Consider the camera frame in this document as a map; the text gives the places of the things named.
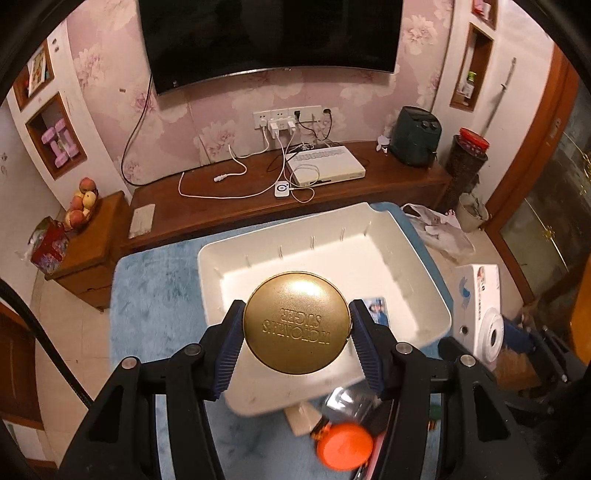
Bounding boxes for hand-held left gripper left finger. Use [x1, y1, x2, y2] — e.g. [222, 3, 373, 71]
[58, 300, 246, 480]

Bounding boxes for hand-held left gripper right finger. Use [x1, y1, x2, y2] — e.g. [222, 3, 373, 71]
[348, 299, 543, 480]

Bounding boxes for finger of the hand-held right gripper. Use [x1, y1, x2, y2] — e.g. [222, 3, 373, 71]
[504, 319, 539, 354]

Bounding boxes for white camera print box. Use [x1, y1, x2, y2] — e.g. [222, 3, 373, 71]
[450, 264, 507, 371]

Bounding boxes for clear plastic case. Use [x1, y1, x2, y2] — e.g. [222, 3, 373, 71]
[323, 387, 384, 428]

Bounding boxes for round gold tin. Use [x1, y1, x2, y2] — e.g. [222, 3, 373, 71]
[243, 272, 351, 376]

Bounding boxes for small wooden block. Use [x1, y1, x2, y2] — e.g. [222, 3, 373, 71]
[284, 401, 324, 437]

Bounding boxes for orange round case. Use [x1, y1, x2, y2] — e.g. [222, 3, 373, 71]
[318, 422, 374, 472]

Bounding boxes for white plastic bin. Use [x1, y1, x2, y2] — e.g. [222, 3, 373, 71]
[198, 202, 452, 418]

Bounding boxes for blue card pack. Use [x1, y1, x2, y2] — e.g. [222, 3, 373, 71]
[363, 296, 393, 327]

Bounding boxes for blue fluffy mat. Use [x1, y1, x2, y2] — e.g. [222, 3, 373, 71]
[110, 202, 451, 480]

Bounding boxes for wooden framed glass door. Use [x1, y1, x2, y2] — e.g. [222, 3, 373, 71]
[485, 46, 591, 324]

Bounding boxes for crumpled plastic bag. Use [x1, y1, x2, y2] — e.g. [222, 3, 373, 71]
[402, 203, 476, 260]

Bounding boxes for white bucket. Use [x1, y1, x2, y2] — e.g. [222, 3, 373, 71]
[457, 191, 490, 233]

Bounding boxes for white paper pad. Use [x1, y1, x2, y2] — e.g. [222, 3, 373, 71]
[128, 205, 155, 239]

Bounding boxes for small wooden side table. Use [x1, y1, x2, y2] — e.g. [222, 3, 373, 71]
[45, 191, 127, 311]

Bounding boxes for wooden television cabinet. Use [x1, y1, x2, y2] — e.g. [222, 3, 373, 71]
[121, 141, 452, 252]

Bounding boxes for dark wicker basket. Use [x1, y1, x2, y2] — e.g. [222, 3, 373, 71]
[436, 135, 489, 210]

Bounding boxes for white set-top box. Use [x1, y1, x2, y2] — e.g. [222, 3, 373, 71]
[285, 146, 366, 188]

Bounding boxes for red lidded container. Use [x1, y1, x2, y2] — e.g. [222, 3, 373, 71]
[452, 128, 491, 153]

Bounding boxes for red printed box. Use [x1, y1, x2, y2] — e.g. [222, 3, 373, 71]
[30, 217, 70, 275]

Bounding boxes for dark green air fryer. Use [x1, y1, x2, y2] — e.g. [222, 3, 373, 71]
[390, 106, 443, 168]

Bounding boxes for pink dumbbell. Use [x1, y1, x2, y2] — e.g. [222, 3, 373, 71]
[53, 138, 80, 169]
[41, 119, 70, 149]

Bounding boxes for black flat television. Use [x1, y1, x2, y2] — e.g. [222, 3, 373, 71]
[137, 0, 404, 96]

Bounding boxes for picture book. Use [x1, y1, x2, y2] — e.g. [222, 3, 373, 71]
[27, 48, 51, 97]

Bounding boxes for white cable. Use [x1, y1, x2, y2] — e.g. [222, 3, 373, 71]
[213, 131, 271, 183]
[178, 136, 320, 205]

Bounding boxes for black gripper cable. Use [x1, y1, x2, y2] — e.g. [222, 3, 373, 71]
[0, 281, 95, 407]

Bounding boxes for black television cable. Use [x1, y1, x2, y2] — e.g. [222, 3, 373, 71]
[121, 74, 154, 186]

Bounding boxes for white wall socket strip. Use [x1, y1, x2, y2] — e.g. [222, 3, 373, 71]
[252, 105, 322, 131]

